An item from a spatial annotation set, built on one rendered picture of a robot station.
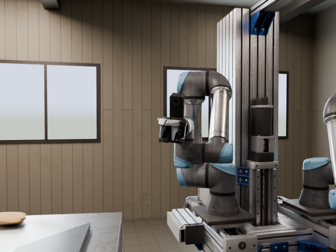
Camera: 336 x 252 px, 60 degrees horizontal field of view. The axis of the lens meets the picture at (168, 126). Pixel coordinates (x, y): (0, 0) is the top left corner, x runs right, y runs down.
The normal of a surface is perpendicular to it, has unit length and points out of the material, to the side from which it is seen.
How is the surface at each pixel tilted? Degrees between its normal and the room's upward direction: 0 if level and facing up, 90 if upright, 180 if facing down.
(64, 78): 90
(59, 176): 90
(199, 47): 90
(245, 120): 90
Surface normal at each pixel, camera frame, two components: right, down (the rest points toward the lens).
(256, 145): -0.98, 0.00
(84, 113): 0.22, 0.02
